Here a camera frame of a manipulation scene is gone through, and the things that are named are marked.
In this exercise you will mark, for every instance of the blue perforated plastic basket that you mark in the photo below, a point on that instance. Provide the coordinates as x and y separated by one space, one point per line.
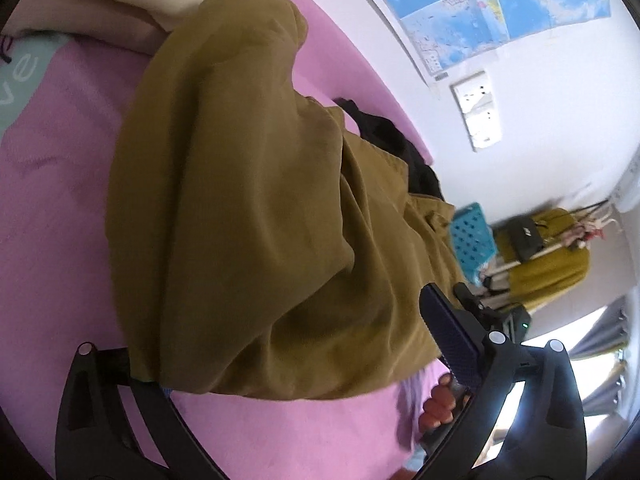
472 240

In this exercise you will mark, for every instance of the colourful wall map poster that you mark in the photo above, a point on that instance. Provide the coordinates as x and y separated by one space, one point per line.
500 10

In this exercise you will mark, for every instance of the grey curtain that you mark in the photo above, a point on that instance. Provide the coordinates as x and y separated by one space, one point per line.
607 325

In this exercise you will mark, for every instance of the olive green jacket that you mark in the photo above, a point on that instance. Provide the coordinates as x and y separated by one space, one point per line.
250 210

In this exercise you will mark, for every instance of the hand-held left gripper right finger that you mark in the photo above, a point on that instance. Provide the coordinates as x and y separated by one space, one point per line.
450 340

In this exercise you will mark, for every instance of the teal printed cloth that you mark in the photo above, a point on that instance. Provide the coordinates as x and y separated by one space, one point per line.
25 70

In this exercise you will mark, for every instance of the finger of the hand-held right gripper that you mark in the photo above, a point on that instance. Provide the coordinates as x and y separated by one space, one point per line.
465 296

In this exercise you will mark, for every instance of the black bag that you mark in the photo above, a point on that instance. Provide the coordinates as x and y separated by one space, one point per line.
525 237

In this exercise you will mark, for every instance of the wooden coat rack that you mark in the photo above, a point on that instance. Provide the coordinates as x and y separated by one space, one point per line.
505 265

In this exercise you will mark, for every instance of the pink bed sheet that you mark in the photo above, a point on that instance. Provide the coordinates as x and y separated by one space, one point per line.
60 210

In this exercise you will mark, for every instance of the white wall socket panel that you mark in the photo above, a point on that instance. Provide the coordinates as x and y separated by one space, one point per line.
477 110

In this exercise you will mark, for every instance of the pink patterned cloth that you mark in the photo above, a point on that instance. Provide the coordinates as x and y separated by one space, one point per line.
585 234

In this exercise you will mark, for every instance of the person's lavender top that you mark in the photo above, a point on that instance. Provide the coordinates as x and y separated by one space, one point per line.
412 405

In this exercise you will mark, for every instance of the person's right hand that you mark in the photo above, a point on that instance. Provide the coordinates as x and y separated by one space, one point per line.
442 402

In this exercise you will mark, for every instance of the beige blanket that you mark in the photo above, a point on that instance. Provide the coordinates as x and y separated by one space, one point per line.
100 15

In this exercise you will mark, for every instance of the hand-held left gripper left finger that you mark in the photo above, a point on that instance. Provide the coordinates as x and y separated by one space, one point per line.
155 405

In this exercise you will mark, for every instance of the black garment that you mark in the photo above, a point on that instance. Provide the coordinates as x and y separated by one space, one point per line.
400 155

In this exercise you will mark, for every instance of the mustard yellow hanging garment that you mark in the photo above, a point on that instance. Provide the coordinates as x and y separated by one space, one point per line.
550 270

